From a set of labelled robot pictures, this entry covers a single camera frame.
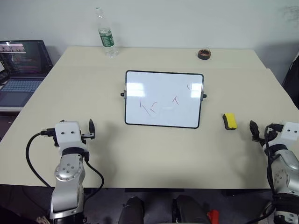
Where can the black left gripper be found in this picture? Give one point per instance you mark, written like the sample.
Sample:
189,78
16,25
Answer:
88,135

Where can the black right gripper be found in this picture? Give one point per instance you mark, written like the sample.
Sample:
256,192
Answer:
258,138

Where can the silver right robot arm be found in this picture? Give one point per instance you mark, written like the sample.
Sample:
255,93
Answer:
283,168

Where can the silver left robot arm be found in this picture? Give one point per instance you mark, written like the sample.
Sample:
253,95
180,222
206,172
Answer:
69,172

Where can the yellow and black eraser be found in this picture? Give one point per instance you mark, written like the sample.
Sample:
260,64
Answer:
230,121

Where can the black chair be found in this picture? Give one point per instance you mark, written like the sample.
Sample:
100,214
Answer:
292,79

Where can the open dark laptop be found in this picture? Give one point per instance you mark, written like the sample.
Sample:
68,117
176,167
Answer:
21,67

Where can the clear green-label plastic bottle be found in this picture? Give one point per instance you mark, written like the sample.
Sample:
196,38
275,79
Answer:
107,37

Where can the small black-framed whiteboard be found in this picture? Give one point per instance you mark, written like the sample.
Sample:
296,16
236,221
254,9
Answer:
163,93

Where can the small red object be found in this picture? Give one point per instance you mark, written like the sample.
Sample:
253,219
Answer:
213,216

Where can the dark rounded shape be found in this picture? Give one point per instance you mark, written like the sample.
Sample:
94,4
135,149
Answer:
132,210

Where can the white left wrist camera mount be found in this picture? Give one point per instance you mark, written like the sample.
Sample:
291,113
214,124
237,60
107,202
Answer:
67,135

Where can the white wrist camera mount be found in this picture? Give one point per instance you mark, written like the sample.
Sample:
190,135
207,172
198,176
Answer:
289,131
67,135

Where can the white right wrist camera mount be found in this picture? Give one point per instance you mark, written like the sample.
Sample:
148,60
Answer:
289,131

